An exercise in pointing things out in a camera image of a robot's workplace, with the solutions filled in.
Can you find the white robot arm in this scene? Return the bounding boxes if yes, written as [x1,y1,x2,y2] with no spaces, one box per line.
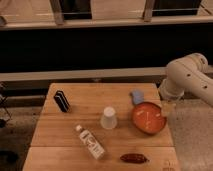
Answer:
[158,53,213,117]

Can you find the blue cloth toy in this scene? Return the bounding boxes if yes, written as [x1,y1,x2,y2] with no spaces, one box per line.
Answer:
[130,90,144,105]

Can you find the white plastic bottle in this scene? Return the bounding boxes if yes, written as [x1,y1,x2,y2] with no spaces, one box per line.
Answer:
[76,125,105,160]

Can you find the orange bowl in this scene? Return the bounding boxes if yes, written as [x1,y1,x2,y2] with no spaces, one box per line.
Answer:
[132,102,167,135]

